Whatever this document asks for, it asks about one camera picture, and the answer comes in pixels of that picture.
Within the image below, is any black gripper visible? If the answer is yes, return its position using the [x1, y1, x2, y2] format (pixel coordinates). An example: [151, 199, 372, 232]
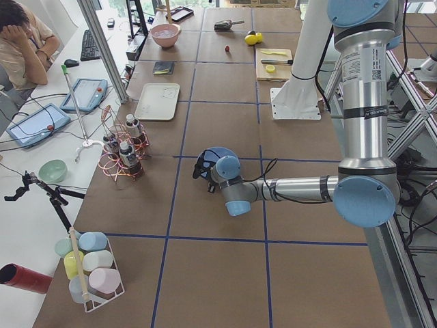
[192, 149, 219, 191]

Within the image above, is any light blue plate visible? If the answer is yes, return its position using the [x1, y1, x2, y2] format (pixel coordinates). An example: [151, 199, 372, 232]
[197, 146, 237, 179]

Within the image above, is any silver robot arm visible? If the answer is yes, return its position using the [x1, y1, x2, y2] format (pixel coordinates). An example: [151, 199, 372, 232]
[193, 1, 404, 228]

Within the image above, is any dark tea bottle one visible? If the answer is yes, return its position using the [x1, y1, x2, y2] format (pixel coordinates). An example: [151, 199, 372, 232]
[119, 141, 143, 177]

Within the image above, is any cream bear tray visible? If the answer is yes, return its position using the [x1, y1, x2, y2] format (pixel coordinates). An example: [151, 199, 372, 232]
[134, 83, 180, 121]

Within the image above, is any dark tea bottle two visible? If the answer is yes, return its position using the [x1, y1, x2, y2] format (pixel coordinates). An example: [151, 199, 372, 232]
[126, 114, 145, 145]

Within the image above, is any dark tea bottle three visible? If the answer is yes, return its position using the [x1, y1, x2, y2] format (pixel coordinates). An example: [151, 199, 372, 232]
[103, 133, 119, 159]

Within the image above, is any grey folded cloth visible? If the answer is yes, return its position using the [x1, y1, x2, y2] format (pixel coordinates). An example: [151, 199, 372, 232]
[152, 61, 175, 75]

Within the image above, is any lemon half slice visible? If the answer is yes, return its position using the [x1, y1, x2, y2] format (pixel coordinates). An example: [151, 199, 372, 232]
[265, 64, 276, 74]

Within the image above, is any wooden cutting board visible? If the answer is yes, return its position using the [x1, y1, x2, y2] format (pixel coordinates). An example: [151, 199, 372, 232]
[255, 48, 293, 81]

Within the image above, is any blue cup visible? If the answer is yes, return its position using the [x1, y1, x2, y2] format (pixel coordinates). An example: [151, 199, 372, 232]
[79, 232, 107, 251]

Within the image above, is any white cup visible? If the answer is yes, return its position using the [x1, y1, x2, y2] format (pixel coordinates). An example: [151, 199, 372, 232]
[83, 250, 113, 272]

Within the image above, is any yellow lemon near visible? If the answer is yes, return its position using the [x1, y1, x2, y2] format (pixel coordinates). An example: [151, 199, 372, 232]
[244, 34, 258, 46]

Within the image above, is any yellow lemon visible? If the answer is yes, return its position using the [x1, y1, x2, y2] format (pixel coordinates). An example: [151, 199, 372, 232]
[255, 32, 264, 43]
[244, 34, 258, 46]

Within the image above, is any blue teach pendant far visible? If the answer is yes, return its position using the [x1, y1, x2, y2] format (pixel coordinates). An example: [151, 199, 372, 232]
[72, 78, 108, 113]

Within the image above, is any blue teach pendant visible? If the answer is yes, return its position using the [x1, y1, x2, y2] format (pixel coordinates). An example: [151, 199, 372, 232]
[72, 78, 108, 113]
[6, 103, 70, 148]

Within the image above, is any pink bowl of ice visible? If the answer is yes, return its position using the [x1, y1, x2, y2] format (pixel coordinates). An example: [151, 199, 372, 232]
[150, 23, 181, 48]

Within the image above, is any yellow plastic knife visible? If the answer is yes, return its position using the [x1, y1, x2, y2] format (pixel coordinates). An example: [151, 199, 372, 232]
[260, 50, 288, 56]

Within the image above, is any yellow lemon far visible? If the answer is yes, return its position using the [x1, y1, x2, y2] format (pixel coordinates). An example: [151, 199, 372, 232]
[255, 32, 264, 43]

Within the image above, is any steel ice scoop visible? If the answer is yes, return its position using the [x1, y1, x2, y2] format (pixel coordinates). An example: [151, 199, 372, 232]
[214, 19, 244, 31]

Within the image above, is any black tripod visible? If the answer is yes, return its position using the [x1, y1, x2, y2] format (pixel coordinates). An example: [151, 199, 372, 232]
[3, 172, 86, 236]

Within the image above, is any green bowl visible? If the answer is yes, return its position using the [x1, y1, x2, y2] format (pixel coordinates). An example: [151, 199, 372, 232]
[38, 159, 68, 184]

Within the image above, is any pink cup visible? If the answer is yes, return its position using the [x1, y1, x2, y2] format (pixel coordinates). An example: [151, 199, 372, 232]
[88, 268, 121, 294]

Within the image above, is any black keyboard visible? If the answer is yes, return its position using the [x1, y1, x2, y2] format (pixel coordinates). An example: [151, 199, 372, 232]
[80, 29, 100, 62]

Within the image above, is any yellow cup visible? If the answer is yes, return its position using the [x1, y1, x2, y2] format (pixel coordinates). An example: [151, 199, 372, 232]
[64, 251, 79, 280]

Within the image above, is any computer mouse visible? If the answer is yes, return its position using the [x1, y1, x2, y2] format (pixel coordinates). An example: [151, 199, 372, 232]
[64, 59, 80, 68]

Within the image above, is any blue teach pendant near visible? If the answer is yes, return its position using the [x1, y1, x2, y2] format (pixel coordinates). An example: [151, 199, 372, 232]
[6, 103, 70, 148]

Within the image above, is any seated person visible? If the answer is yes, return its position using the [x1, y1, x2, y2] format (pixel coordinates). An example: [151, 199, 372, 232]
[1, 1, 60, 96]

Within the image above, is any red cylinder bottle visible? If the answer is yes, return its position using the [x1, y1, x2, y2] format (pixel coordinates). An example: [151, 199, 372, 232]
[1, 263, 52, 294]

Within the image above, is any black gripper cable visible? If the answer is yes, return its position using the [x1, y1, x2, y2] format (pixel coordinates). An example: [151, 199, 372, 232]
[244, 157, 279, 202]

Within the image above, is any copper wire bottle rack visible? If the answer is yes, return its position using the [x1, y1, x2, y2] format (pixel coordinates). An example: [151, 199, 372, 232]
[98, 105, 150, 181]

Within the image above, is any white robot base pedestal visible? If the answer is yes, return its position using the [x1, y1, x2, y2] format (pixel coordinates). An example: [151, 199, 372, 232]
[270, 0, 332, 120]

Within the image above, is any white wire cup rack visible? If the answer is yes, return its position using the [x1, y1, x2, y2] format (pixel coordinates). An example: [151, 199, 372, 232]
[68, 239, 125, 313]

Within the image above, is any aluminium frame post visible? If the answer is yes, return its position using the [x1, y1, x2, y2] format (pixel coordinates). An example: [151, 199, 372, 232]
[77, 0, 129, 104]

